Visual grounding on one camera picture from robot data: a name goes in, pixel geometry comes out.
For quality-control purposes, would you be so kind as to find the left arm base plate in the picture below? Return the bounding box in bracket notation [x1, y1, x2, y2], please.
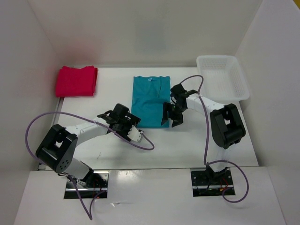
[64, 170, 110, 199]

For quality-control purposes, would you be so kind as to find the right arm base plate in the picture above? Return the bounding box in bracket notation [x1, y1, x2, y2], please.
[190, 169, 235, 197]

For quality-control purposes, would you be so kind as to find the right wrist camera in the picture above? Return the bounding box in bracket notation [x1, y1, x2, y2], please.
[171, 84, 187, 100]

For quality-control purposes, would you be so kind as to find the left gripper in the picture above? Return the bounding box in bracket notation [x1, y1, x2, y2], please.
[114, 112, 140, 143]

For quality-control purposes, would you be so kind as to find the pink t-shirt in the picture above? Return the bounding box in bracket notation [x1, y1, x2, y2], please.
[55, 66, 98, 98]

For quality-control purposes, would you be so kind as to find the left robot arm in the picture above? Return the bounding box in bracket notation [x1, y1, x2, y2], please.
[36, 109, 141, 188]

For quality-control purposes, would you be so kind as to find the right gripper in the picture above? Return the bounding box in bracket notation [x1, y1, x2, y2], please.
[161, 102, 187, 128]

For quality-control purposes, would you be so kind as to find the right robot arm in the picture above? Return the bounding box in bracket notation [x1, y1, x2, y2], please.
[161, 91, 246, 184]

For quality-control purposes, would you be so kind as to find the teal t-shirt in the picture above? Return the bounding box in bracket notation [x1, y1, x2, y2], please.
[131, 76, 171, 128]

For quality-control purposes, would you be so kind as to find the white plastic basket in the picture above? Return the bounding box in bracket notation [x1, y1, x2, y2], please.
[196, 55, 250, 102]

